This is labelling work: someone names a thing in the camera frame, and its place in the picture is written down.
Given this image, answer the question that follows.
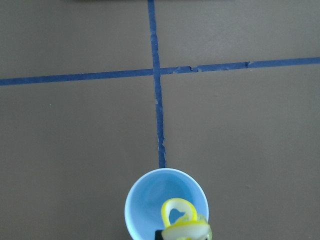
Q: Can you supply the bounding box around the lemon slice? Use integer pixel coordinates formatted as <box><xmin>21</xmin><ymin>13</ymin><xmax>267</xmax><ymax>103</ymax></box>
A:
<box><xmin>161</xmin><ymin>198</ymin><xmax>213</xmax><ymax>240</ymax></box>

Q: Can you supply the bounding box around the light blue cup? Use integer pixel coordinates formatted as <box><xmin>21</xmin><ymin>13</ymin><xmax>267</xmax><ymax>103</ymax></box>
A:
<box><xmin>124</xmin><ymin>168</ymin><xmax>209</xmax><ymax>240</ymax></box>

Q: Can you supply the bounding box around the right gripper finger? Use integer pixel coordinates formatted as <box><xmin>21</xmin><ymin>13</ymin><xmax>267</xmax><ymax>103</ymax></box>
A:
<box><xmin>154</xmin><ymin>230</ymin><xmax>164</xmax><ymax>240</ymax></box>

